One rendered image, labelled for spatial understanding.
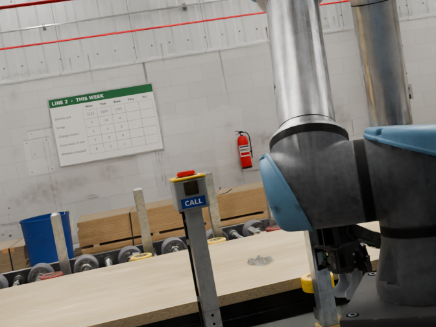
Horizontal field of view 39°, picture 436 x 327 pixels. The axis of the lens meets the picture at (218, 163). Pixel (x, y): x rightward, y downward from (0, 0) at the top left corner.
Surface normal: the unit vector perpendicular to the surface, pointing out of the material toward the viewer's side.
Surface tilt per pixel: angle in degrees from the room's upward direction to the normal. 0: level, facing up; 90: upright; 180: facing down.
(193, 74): 90
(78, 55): 90
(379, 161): 62
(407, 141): 87
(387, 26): 103
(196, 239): 90
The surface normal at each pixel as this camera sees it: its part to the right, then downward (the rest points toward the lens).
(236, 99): 0.14, 0.03
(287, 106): -0.69, -0.28
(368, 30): -0.55, 0.37
